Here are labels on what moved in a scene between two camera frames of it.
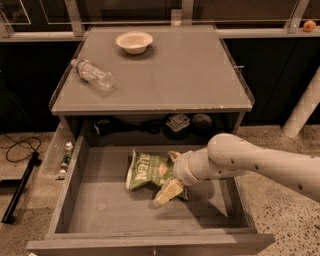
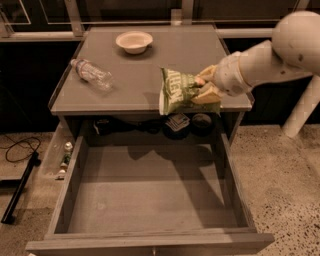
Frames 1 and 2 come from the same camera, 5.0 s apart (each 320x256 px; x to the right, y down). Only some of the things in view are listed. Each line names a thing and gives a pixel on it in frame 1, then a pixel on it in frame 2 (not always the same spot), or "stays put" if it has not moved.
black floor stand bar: x=9 y=214 stays put
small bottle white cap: x=68 y=146 stays put
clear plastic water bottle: x=93 y=74 stays put
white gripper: x=182 y=167 to x=228 y=76
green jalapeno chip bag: x=152 y=168 to x=176 y=93
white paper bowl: x=134 y=42 stays put
